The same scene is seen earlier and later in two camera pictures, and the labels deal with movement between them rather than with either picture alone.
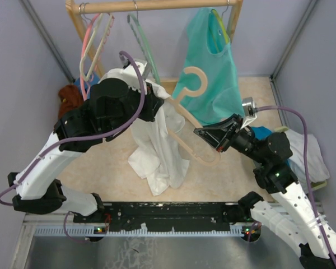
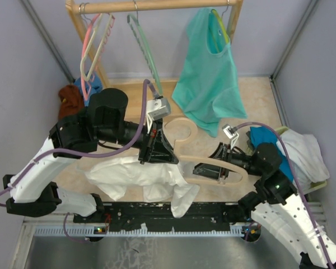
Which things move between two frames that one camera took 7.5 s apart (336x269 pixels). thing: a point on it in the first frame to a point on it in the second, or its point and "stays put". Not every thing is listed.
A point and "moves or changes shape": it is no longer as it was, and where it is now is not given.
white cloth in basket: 318,170 stays put
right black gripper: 222,135 to 208,170
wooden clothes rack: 76,8 stays put
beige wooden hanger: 181,102 to 186,161
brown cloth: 71,98 stays put
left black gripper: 152,103 to 162,151
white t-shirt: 158,153 moves or changes shape
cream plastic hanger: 88,79 stays put
